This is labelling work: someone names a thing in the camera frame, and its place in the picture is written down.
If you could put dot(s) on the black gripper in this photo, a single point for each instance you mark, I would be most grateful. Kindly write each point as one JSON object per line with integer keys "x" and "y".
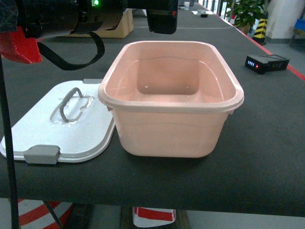
{"x": 162, "y": 16}

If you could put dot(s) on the pink plastic storage box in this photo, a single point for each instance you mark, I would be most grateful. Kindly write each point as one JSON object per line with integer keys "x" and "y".
{"x": 170, "y": 98}

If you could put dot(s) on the white lid grey handle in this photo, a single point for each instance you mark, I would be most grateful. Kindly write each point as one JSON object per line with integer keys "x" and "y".
{"x": 69, "y": 125}

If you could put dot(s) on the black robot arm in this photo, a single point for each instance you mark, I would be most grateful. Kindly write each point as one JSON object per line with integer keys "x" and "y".
{"x": 23, "y": 23}

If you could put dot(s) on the cardboard box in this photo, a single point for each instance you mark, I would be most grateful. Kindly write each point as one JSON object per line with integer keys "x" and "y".
{"x": 98, "y": 19}

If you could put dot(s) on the black battery pack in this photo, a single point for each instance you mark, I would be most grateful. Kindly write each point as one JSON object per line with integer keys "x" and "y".
{"x": 266, "y": 63}

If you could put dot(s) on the white paper cup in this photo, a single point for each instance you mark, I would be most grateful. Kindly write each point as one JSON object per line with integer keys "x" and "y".
{"x": 186, "y": 5}

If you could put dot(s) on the potted green plant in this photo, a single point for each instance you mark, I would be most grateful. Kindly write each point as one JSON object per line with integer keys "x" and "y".
{"x": 246, "y": 13}

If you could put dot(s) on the yellow black striped bollard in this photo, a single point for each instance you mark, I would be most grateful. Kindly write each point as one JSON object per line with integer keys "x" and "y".
{"x": 260, "y": 32}

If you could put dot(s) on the black table mat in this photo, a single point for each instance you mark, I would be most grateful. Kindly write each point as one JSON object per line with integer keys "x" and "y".
{"x": 257, "y": 165}

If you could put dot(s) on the red white striped barrier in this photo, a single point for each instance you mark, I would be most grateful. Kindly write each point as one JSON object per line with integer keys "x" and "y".
{"x": 34, "y": 214}

